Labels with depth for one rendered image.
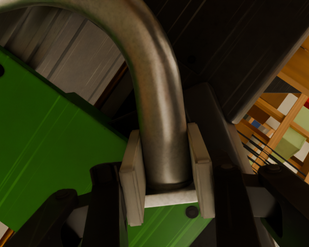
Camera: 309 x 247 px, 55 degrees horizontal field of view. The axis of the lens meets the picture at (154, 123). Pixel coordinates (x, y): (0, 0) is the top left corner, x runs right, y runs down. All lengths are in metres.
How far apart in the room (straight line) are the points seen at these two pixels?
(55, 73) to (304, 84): 0.70
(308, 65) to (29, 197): 0.88
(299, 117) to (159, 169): 3.56
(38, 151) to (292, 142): 3.29
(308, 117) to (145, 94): 3.65
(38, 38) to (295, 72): 0.84
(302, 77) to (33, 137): 0.86
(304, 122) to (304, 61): 2.74
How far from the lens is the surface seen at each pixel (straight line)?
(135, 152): 0.16
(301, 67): 1.00
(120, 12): 0.18
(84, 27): 0.62
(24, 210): 0.26
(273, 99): 3.77
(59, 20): 0.25
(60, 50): 0.61
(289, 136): 3.48
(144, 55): 0.17
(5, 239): 0.45
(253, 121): 8.64
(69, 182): 0.24
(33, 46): 0.25
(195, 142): 0.16
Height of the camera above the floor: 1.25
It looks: 13 degrees down
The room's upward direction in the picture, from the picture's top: 129 degrees clockwise
